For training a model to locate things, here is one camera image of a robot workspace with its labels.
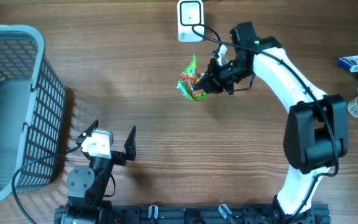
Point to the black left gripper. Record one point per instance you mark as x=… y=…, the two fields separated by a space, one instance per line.
x=120 y=158

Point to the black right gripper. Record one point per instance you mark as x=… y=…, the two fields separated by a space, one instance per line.
x=212 y=81

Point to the Haribo gummy candy bag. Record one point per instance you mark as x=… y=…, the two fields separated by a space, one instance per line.
x=188 y=78

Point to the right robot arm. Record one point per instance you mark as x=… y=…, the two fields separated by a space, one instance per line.
x=316 y=132

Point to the grey plastic shopping basket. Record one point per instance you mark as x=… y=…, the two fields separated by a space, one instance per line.
x=32 y=105

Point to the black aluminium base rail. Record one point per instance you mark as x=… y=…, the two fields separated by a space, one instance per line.
x=197 y=214

